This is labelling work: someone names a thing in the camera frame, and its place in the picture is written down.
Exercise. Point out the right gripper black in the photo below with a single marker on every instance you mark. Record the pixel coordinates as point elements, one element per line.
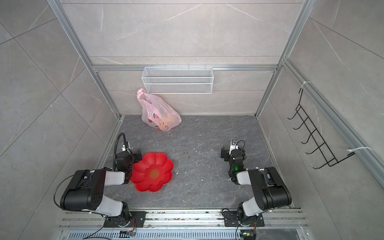
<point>226,153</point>

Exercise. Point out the pink plastic bag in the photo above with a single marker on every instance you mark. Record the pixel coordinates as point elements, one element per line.
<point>156,112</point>

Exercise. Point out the white wire mesh basket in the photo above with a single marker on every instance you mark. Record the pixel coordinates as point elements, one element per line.
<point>178,80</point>

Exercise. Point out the black wire hook rack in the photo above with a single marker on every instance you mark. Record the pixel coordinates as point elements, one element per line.
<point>315,136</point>

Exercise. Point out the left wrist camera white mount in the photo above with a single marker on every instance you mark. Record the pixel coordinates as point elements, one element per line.
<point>126,147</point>

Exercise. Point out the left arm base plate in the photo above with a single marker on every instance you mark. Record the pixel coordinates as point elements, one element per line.
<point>133,219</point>

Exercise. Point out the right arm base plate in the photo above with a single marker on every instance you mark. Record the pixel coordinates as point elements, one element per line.
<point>234,219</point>

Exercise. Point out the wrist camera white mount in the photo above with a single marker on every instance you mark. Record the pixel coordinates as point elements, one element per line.
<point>233,145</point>
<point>126,147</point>

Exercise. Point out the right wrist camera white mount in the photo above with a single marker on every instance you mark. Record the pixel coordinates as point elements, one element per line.
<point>233,145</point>

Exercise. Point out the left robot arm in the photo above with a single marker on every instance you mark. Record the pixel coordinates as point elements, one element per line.
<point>85,191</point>

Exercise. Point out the aluminium mounting rail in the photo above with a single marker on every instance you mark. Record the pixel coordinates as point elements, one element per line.
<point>217,219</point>

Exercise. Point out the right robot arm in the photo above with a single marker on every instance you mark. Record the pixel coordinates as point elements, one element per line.
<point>269,190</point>

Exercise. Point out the red flower-shaped plate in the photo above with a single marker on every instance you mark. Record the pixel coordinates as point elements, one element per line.
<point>152,173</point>

